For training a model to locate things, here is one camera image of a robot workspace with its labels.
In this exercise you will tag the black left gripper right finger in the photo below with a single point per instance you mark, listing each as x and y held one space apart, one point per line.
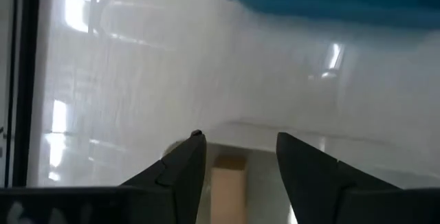
309 176

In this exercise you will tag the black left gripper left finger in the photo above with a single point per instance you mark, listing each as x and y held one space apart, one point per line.
185 172

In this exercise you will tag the natural wood rectangular block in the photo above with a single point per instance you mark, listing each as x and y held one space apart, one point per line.
228 193

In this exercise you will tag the white plastic bin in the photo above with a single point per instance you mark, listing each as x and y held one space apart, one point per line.
361 155

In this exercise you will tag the black table frame rail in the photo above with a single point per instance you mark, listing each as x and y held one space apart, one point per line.
27 79

